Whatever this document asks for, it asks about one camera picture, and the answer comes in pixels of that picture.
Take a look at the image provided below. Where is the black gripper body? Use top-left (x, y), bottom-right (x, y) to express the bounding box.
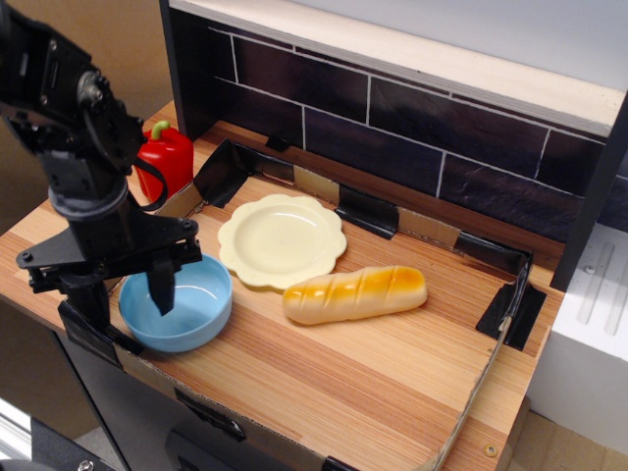
top-left (16, 197), bottom-right (202, 294)

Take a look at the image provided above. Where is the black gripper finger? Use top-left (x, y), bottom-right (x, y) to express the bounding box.
top-left (61, 282), bottom-right (110, 330)
top-left (147, 259), bottom-right (175, 316)

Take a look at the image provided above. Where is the light blue bowl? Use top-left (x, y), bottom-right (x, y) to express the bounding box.
top-left (119, 254), bottom-right (233, 353)

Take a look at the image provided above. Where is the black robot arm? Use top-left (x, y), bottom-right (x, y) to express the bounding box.
top-left (1, 5), bottom-right (201, 329)

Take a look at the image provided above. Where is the cream scalloped plate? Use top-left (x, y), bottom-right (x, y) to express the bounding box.
top-left (218, 194), bottom-right (347, 290)

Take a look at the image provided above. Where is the red toy bell pepper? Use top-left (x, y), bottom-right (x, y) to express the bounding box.
top-left (135, 121), bottom-right (194, 203)

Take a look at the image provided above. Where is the cardboard tray border with tape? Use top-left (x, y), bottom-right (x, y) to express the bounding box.
top-left (68, 142), bottom-right (544, 470)

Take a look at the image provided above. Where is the toy bread loaf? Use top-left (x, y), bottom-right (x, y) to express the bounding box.
top-left (283, 266), bottom-right (428, 325)

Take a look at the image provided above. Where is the dark brick backsplash panel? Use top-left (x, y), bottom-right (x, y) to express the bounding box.
top-left (162, 7), bottom-right (604, 243)

